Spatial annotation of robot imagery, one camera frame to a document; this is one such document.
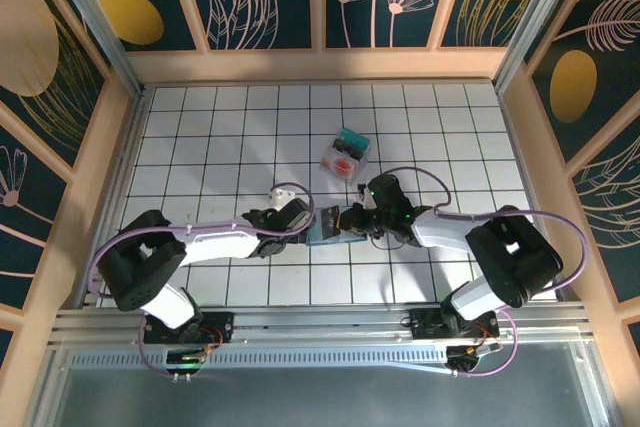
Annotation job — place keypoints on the teal card holder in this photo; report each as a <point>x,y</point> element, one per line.
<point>325,242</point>

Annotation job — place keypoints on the black VIP credit card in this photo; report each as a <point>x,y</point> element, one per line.
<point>329,222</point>

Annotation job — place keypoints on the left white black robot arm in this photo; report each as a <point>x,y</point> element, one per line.
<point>140,262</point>

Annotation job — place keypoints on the clear plastic card box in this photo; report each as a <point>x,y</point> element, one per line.
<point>362,167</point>

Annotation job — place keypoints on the white card with red circle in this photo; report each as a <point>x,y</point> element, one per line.
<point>342,166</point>

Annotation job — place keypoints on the teal card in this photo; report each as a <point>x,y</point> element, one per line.
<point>357,137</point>

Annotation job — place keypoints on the grey metal sheet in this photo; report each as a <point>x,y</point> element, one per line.
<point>320,402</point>

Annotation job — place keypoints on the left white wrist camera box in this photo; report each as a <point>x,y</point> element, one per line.
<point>284,196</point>

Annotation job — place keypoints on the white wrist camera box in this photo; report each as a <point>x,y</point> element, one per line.
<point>363,191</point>
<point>284,196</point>

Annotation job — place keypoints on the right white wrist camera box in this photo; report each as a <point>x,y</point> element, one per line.
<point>363,191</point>

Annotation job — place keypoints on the aluminium mounting rail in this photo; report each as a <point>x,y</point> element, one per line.
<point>320,319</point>

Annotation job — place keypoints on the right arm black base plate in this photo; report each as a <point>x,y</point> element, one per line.
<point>425,322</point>

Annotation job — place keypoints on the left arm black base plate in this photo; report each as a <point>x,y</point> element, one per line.
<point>222,324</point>

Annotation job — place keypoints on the aluminium side rail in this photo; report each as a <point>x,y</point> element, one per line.
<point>522,157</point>
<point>127,157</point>

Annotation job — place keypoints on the aluminium corner post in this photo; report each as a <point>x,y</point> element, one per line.
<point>105,27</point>
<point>537,22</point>

